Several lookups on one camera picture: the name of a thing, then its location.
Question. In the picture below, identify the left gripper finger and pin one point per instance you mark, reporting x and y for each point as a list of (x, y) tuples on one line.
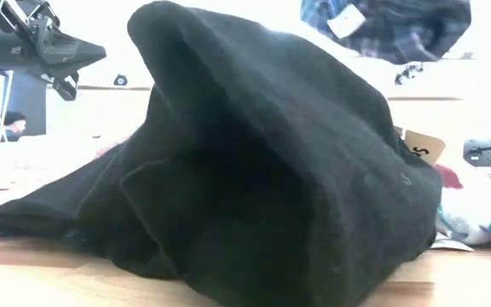
[(68, 61), (68, 44)]

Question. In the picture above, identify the pink garment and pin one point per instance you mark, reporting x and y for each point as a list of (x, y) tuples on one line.
[(36, 170)]

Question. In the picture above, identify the black fleece garment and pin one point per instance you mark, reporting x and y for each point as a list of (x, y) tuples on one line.
[(271, 170)]

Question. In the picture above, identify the blue plaid flannel garment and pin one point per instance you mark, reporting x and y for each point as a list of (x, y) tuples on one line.
[(411, 30)]

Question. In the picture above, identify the person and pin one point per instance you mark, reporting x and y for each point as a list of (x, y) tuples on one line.
[(14, 125)]

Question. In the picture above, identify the white paper tag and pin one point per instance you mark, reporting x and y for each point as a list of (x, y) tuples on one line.
[(346, 20)]

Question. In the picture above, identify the dark gadget on partition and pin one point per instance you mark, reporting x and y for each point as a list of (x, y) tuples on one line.
[(408, 72)]

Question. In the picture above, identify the brown cardboard size tag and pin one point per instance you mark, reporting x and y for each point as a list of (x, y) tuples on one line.
[(425, 147)]

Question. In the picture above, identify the maroon garment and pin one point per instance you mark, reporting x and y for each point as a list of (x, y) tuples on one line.
[(449, 177)]

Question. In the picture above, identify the black computer monitor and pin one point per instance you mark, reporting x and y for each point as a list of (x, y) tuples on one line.
[(477, 152)]

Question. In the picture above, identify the white flat paper label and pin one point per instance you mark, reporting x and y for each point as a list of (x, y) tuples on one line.
[(452, 245)]

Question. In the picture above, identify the white teal-trimmed garment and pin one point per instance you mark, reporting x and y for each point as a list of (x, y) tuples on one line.
[(471, 213)]

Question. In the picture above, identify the left wrist camera metal mount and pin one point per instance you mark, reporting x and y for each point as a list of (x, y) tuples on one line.
[(28, 17)]

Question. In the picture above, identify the low beige partition wall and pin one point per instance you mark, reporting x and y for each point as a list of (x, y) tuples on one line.
[(113, 88)]

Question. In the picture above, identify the black dome security camera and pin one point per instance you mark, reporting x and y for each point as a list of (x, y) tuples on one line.
[(120, 79)]

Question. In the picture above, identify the tall beige partition wall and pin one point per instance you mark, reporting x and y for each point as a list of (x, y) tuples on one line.
[(424, 99)]

